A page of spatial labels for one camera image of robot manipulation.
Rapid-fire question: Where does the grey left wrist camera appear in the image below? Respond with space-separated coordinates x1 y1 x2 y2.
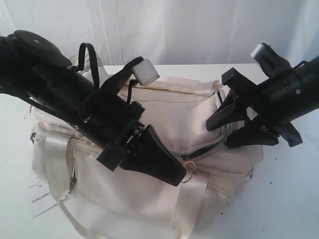
132 59 160 86

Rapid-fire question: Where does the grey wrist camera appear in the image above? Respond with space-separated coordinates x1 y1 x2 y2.
132 59 160 86
250 43 271 67

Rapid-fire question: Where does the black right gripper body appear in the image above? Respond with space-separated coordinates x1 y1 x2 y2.
222 68 303 147

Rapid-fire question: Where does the metal zipper pull ring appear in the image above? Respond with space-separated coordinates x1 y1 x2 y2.
181 160 199 184

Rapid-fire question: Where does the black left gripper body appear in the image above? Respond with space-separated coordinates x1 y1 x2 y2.
78 64 145 171

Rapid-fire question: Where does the white paper product tag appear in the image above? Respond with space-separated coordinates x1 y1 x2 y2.
26 172 57 219

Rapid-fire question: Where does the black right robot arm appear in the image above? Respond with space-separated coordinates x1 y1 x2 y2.
206 57 319 148

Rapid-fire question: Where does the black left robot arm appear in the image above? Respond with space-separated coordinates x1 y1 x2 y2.
0 30 186 186

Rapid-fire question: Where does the cream fabric duffel bag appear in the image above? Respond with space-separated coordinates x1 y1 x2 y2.
30 77 263 239

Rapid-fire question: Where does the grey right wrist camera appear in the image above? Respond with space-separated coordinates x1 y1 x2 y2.
250 43 271 67

